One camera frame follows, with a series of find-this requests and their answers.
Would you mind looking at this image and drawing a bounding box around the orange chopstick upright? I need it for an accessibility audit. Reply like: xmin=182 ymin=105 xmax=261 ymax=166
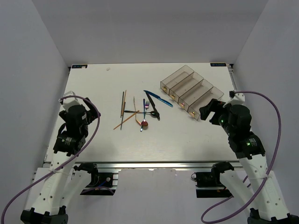
xmin=121 ymin=90 xmax=127 ymax=117

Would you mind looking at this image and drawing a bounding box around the right blue label sticker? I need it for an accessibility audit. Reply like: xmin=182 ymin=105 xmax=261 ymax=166
xmin=210 ymin=63 xmax=227 ymax=67

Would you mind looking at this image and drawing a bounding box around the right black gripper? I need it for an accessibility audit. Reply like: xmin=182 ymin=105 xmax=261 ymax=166
xmin=199 ymin=98 xmax=234 ymax=136

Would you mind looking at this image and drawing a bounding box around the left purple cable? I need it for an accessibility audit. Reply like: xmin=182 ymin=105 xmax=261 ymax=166
xmin=0 ymin=95 xmax=101 ymax=220

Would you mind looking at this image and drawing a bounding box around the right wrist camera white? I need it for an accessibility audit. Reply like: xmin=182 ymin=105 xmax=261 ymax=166
xmin=223 ymin=91 xmax=245 ymax=108

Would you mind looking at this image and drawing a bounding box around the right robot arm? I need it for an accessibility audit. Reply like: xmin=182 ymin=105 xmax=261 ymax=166
xmin=199 ymin=99 xmax=299 ymax=224

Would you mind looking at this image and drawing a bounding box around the blue knife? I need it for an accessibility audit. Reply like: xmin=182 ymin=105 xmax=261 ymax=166
xmin=144 ymin=90 xmax=173 ymax=107

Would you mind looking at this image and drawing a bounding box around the iridescent fork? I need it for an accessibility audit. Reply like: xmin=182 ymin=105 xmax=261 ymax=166
xmin=140 ymin=100 xmax=150 ymax=132

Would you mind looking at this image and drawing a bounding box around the dark blue chopstick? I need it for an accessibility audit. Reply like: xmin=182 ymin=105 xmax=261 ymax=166
xmin=120 ymin=101 xmax=126 ymax=130

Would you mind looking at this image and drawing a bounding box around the blue label sticker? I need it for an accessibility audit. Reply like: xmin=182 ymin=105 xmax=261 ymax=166
xmin=71 ymin=64 xmax=88 ymax=69
xmin=210 ymin=63 xmax=227 ymax=67

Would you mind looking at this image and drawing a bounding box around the orange chopstick diagonal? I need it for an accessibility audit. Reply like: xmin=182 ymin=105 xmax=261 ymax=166
xmin=113 ymin=110 xmax=140 ymax=130

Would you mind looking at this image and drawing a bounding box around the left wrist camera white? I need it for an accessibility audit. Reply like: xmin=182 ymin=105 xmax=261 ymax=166
xmin=59 ymin=91 xmax=80 ymax=112

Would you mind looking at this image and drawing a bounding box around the clear four-compartment organizer tray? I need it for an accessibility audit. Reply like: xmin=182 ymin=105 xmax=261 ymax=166
xmin=160 ymin=65 xmax=224 ymax=120

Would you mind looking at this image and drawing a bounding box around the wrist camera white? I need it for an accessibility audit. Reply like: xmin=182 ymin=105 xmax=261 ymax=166
xmin=223 ymin=91 xmax=245 ymax=108
xmin=59 ymin=91 xmax=80 ymax=112

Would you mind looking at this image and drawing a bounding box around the black spoon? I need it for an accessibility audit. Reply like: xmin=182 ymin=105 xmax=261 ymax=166
xmin=124 ymin=110 xmax=159 ymax=117

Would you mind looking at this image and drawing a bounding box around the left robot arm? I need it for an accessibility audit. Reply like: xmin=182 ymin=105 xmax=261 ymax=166
xmin=21 ymin=92 xmax=100 ymax=224

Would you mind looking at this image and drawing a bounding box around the aluminium table rail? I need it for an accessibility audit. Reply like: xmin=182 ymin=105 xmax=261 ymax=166
xmin=43 ymin=161 xmax=243 ymax=169

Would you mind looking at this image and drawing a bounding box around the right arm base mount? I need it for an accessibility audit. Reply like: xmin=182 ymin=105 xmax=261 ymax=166
xmin=191 ymin=162 xmax=234 ymax=198

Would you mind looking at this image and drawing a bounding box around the black knife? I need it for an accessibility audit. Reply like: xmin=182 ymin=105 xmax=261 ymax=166
xmin=146 ymin=92 xmax=160 ymax=121

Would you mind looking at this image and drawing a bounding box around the left blue label sticker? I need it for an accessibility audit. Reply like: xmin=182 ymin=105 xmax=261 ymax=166
xmin=71 ymin=64 xmax=88 ymax=69

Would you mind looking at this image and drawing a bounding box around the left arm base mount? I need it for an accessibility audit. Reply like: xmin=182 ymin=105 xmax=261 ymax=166
xmin=74 ymin=162 xmax=115 ymax=196

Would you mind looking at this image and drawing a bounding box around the ornate gold fork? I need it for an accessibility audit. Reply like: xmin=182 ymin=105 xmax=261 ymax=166
xmin=133 ymin=96 xmax=142 ymax=127

